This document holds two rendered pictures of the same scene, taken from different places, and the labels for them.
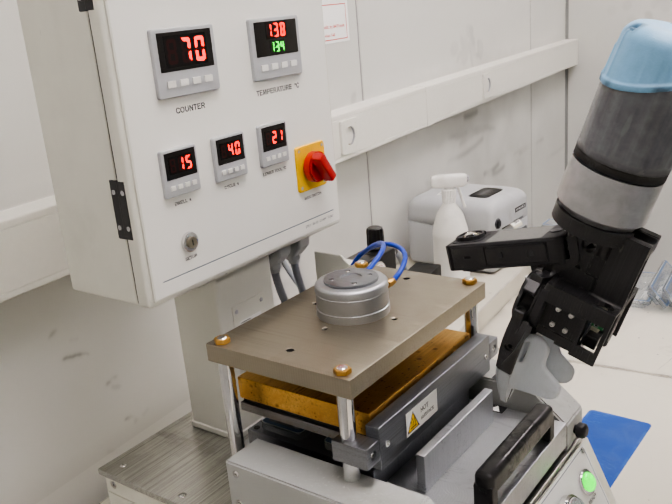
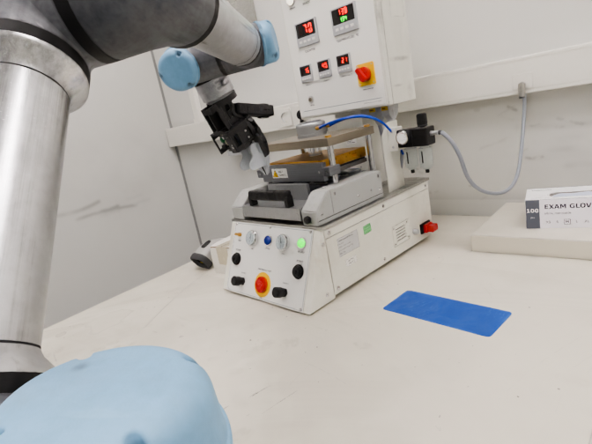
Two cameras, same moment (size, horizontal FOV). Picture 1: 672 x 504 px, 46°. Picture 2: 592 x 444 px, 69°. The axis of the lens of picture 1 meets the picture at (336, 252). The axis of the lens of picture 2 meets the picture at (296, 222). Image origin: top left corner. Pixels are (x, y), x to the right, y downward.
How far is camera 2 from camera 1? 152 cm
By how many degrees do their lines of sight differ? 96
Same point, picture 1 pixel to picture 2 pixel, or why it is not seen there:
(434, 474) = not seen: hidden behind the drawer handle
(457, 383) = (299, 173)
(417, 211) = not seen: outside the picture
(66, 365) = not seen: hidden behind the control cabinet
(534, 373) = (245, 159)
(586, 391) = (551, 313)
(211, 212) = (319, 90)
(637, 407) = (522, 334)
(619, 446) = (449, 319)
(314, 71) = (367, 25)
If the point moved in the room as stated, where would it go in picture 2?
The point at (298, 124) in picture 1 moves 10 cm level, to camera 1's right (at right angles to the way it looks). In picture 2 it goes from (358, 54) to (358, 49)
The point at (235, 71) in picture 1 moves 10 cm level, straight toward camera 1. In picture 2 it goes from (326, 33) to (290, 40)
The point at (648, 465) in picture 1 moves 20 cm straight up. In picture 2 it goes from (422, 328) to (409, 228)
